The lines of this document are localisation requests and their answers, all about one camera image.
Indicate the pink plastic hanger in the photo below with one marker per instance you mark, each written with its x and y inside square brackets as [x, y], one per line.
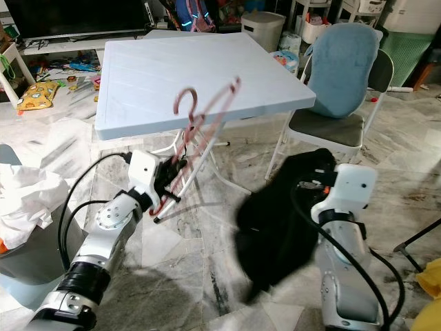
[208, 131]

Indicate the black garment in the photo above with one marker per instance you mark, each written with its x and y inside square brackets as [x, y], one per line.
[282, 227]

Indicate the white garment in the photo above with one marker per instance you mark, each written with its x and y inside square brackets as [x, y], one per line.
[34, 196]

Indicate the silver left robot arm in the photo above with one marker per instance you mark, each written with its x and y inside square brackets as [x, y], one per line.
[103, 255]

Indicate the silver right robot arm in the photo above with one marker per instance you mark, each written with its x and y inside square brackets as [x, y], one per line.
[344, 283]

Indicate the grey folding chair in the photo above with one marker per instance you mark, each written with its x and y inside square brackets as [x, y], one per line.
[324, 127]

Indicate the light blue folding table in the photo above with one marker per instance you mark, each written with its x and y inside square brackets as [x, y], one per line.
[193, 69]

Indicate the orange garment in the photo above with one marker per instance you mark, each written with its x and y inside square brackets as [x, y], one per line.
[4, 245]

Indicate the grey laundry basket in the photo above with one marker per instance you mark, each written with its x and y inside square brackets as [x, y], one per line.
[41, 255]

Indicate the yellow garment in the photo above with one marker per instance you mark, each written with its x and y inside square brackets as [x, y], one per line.
[431, 283]

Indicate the green bag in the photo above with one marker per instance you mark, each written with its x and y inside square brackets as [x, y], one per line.
[7, 67]

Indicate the white small table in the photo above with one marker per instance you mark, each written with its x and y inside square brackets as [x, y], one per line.
[21, 79]

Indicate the colourful backpack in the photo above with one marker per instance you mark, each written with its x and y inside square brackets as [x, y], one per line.
[193, 14]

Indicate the white television stand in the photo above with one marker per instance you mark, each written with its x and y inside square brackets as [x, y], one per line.
[69, 48]

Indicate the white lidded bin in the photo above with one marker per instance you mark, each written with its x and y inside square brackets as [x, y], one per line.
[262, 27]

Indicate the white shelf unit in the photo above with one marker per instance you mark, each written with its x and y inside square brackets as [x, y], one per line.
[313, 17]

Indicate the black flat television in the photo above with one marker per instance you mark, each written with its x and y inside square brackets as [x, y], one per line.
[76, 17]

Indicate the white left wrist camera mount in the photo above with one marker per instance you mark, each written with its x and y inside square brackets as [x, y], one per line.
[143, 172]

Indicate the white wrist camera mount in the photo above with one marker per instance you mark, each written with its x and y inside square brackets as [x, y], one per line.
[351, 189]
[143, 172]

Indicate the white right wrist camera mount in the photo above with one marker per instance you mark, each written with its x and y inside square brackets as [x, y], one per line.
[351, 189]

